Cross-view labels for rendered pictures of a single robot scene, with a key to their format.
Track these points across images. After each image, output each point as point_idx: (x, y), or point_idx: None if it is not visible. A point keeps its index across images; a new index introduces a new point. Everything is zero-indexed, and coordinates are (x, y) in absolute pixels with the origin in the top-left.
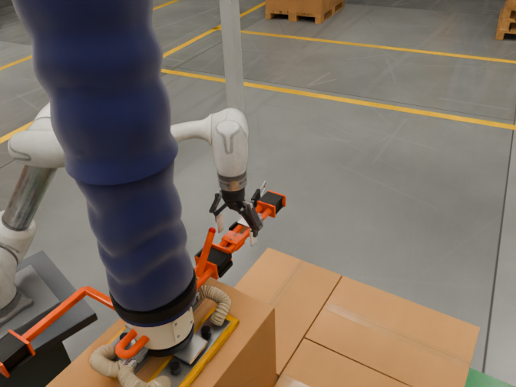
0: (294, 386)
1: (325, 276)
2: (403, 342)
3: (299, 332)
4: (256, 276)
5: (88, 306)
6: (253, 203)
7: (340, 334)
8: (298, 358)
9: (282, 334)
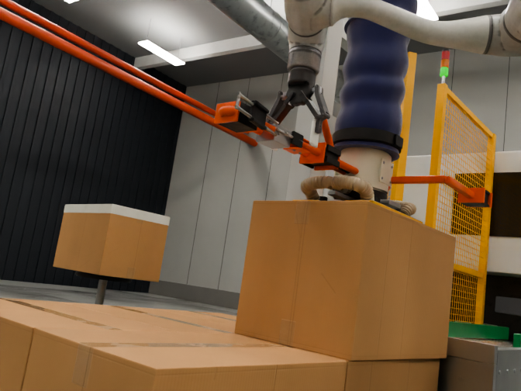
0: (215, 329)
1: (68, 333)
2: (49, 309)
3: (180, 333)
4: (221, 359)
5: (514, 298)
6: (278, 92)
7: (122, 323)
8: (198, 330)
9: (206, 337)
